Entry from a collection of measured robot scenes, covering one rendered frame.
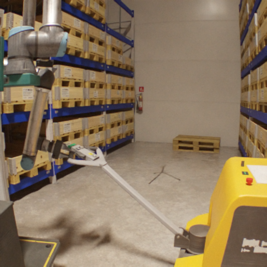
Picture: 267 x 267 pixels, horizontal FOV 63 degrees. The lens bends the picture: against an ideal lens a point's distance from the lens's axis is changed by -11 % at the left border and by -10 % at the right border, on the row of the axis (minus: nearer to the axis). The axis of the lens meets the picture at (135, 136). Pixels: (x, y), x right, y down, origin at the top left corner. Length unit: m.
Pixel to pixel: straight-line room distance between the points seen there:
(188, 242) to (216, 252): 0.44
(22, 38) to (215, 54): 6.22
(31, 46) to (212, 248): 1.45
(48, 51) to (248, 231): 1.43
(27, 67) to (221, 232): 1.33
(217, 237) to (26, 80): 1.29
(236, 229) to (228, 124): 5.92
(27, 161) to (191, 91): 5.97
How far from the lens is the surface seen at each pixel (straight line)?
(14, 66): 1.37
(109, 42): 5.63
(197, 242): 1.71
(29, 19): 1.73
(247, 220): 1.27
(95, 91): 4.87
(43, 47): 1.40
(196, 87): 7.06
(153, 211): 1.71
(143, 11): 7.83
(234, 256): 1.38
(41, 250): 1.78
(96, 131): 4.93
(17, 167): 3.22
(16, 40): 1.40
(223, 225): 1.27
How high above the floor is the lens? 1.33
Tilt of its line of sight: 9 degrees down
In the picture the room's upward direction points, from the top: straight up
